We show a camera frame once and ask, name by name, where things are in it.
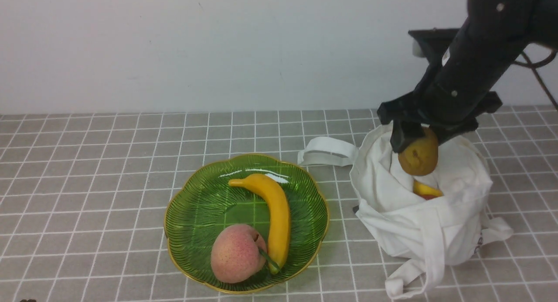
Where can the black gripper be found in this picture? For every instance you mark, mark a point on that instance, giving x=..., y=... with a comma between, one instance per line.
x=448, y=112

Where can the brown potato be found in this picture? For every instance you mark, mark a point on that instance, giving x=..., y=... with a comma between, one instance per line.
x=420, y=158

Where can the white cloth bag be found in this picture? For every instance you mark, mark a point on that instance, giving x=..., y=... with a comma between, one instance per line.
x=430, y=234

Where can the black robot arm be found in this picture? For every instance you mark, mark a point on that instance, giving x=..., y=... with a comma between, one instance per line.
x=464, y=65

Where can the yellow fruit in bag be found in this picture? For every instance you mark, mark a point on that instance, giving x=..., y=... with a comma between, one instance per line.
x=425, y=191

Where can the green glass fruit plate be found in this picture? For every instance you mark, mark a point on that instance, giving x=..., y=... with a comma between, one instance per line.
x=206, y=205

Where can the yellow banana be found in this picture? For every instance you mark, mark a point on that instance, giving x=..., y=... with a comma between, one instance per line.
x=279, y=236

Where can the pink peach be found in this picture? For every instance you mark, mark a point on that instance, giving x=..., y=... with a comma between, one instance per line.
x=235, y=255

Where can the black camera mount on arm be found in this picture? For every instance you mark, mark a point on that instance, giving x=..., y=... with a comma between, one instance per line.
x=432, y=44

